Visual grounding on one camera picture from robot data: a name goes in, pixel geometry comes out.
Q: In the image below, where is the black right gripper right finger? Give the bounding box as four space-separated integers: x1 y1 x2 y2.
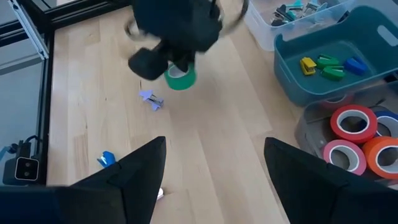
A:
263 136 389 224

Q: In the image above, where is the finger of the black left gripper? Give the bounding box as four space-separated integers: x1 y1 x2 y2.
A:
127 43 170 82
173 50 196 73

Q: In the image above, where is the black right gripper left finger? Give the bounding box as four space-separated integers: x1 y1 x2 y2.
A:
71 136 167 224

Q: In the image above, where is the green tape roll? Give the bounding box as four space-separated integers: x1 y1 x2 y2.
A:
164 61 198 91

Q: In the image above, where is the purple staple remover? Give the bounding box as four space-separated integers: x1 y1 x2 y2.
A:
139 89 165 112

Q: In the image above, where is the blue mini stapler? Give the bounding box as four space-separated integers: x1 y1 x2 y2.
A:
343 55 369 77
96 151 117 169

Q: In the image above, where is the pink tape roll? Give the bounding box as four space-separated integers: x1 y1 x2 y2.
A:
322 139 368 176

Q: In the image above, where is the red tape roll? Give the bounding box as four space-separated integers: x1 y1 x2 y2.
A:
330 104 379 144

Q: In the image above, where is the orange tape roll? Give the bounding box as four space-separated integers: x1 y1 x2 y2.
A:
362 136 398 180

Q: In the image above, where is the dark grey staple remover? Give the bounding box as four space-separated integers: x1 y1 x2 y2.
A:
270 4 296 27

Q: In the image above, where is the green mini stapler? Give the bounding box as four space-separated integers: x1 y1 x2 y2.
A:
320 65 346 82
316 54 341 69

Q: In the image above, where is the yellow mini stapler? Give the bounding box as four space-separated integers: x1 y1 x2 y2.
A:
299 57 317 77

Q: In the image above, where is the grey translucent plastic bin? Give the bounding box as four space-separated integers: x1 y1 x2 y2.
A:
294 93 398 187

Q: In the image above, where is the clear plastic bin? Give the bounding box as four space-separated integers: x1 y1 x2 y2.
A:
244 0 355 52

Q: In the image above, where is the teal plastic bin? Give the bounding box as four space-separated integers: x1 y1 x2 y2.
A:
273 5 398 107

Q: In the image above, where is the black table-level camera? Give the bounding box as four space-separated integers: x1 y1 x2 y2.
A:
2 141 40 187

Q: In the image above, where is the silver aluminium bracket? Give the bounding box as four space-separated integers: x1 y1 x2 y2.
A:
7 0 50 60

